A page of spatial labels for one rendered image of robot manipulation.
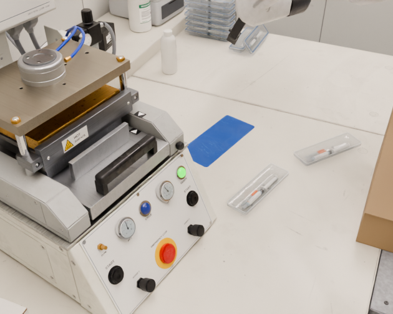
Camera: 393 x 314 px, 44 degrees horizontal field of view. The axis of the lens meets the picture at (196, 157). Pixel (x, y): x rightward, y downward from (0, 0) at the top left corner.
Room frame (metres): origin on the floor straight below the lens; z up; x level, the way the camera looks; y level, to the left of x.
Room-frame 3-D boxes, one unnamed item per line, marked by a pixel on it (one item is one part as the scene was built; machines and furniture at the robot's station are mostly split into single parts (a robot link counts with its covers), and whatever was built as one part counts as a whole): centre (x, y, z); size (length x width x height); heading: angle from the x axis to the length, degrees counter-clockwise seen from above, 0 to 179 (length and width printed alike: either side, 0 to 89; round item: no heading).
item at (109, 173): (0.67, 0.12, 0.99); 0.15 x 0.02 x 0.04; 145
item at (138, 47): (1.55, 0.31, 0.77); 0.84 x 0.30 x 0.04; 155
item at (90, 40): (1.04, 0.26, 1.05); 0.15 x 0.05 x 0.15; 145
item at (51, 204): (0.63, 0.30, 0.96); 0.25 x 0.05 x 0.07; 55
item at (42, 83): (0.81, 0.29, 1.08); 0.31 x 0.24 x 0.13; 145
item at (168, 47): (1.44, 0.09, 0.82); 0.05 x 0.05 x 0.14
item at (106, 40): (1.55, 0.32, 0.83); 0.09 x 0.06 x 0.07; 163
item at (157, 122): (0.85, 0.14, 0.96); 0.26 x 0.05 x 0.07; 55
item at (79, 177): (0.75, 0.24, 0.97); 0.30 x 0.22 x 0.08; 55
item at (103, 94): (0.79, 0.27, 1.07); 0.22 x 0.17 x 0.10; 145
